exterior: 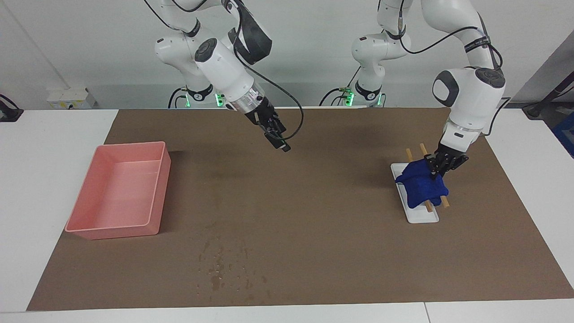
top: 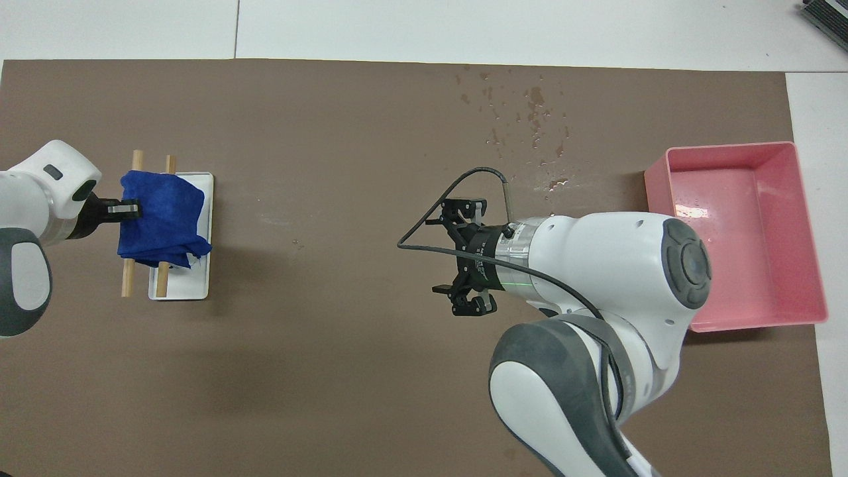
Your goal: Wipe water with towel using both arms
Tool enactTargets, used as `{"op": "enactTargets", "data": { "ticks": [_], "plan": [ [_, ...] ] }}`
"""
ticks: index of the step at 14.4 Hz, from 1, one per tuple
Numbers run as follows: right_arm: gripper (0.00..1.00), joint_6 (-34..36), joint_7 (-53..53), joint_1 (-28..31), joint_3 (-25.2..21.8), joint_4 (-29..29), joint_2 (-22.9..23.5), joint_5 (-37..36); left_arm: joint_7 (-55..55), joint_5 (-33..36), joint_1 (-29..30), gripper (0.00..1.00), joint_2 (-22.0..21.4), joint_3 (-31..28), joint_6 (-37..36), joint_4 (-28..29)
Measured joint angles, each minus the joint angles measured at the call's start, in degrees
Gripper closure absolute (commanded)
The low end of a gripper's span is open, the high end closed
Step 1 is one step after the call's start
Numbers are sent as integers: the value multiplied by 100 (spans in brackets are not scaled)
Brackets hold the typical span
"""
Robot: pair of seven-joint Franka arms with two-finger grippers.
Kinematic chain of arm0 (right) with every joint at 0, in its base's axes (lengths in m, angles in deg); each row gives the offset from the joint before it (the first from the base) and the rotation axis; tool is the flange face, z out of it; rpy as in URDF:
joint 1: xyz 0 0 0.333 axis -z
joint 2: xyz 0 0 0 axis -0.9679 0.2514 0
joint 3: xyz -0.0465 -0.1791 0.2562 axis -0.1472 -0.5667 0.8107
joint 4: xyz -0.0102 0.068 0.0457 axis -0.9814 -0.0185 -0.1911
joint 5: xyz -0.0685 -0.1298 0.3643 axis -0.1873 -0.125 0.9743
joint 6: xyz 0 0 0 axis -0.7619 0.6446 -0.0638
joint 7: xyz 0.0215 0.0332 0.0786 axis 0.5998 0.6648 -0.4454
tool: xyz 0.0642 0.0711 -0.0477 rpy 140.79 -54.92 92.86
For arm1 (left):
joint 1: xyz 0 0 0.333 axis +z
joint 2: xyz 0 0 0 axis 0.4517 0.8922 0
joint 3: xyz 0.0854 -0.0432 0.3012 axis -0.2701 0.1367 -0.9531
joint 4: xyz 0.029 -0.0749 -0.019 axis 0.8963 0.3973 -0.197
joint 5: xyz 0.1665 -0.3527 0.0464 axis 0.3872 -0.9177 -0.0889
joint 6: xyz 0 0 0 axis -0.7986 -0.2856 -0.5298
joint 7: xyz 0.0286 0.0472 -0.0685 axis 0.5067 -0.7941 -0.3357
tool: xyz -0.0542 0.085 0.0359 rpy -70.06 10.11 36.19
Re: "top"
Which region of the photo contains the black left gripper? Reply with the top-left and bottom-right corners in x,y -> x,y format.
70,191 -> 142,240

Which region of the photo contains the pink plastic bin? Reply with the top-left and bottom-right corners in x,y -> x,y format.
644,141 -> 829,332

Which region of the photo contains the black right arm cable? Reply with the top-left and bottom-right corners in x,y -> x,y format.
397,167 -> 627,425

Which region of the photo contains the white towel rack base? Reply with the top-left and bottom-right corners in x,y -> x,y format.
148,172 -> 215,301

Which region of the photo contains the grey ridged device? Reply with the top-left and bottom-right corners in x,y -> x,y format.
798,0 -> 848,50

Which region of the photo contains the brown table mat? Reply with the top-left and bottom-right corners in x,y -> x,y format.
0,58 -> 834,477

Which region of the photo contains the blue towel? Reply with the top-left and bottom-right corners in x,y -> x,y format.
117,171 -> 213,270

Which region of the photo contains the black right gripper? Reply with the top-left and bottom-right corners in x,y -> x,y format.
427,197 -> 509,317

